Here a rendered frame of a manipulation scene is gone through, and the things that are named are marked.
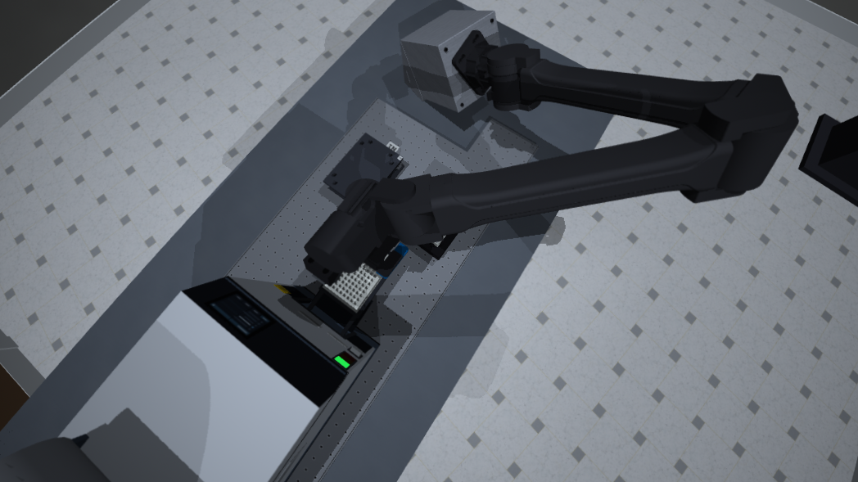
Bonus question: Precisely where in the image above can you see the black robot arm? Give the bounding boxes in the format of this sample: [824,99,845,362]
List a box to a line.
[303,30,799,286]

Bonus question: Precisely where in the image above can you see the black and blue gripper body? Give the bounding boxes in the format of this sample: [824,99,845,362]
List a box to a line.
[364,234,403,277]

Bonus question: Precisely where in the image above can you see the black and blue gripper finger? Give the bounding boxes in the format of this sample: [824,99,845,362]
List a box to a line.
[394,242,409,257]

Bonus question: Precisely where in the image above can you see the black rectangular frame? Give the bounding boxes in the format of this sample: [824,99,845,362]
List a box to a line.
[418,233,458,260]

